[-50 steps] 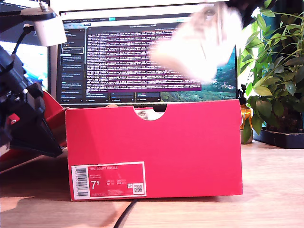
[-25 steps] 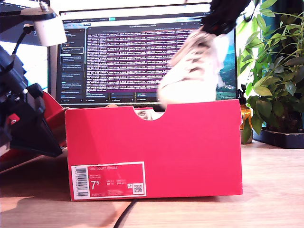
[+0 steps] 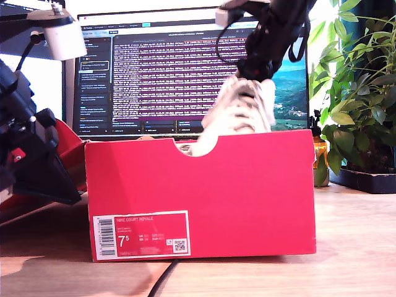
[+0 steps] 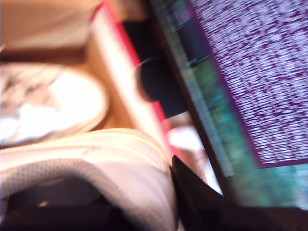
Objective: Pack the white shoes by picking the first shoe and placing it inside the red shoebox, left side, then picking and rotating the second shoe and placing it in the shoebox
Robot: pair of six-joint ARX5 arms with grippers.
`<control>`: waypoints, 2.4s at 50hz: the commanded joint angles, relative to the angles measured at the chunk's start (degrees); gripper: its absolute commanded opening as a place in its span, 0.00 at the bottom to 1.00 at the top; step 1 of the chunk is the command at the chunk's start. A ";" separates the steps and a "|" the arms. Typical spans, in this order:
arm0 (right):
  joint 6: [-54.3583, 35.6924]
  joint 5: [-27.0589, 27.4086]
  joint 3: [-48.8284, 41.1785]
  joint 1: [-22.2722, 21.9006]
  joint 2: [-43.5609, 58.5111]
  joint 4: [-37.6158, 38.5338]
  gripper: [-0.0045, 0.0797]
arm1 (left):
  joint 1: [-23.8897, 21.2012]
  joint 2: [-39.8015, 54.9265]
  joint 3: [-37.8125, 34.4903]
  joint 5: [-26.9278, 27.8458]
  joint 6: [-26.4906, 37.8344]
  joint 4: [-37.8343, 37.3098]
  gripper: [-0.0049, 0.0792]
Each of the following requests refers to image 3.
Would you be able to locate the black cable on table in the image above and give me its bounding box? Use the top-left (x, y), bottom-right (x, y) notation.
top-left (148, 259), bottom-right (181, 297)

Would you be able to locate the black looping arm cable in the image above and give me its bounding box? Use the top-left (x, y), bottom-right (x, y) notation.
top-left (288, 14), bottom-right (312, 62)

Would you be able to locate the black monitor with code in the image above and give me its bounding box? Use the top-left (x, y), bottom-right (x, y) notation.
top-left (0, 0), bottom-right (67, 124)

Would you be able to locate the green leafy houseplant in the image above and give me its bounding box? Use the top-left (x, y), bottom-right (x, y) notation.
top-left (308, 0), bottom-right (396, 188)

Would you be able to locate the large black computer monitor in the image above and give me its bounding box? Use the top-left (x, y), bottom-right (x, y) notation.
top-left (72, 6), bottom-right (311, 147)

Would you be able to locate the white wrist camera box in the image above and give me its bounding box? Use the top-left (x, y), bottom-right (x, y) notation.
top-left (26, 2), bottom-right (88, 61)
top-left (214, 0), bottom-right (248, 28)

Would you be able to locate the black camera cable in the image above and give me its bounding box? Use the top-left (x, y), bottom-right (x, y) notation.
top-left (15, 30), bottom-right (46, 74)
top-left (216, 17), bottom-right (248, 66)

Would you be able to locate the black plant tray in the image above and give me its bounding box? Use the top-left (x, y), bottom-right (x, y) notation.
top-left (329, 166), bottom-right (396, 195)

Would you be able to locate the amber pump bottle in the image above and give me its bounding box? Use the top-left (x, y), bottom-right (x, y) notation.
top-left (311, 110), bottom-right (329, 188)

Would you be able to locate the red Nike shoebox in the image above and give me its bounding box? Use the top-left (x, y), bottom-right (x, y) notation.
top-left (83, 129), bottom-right (317, 263)

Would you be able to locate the red Nike shoebox lid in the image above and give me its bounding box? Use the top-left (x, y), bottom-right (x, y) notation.
top-left (0, 119), bottom-right (89, 225)

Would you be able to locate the dark teal curtain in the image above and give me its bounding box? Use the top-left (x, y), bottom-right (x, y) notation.
top-left (338, 0), bottom-right (396, 53)

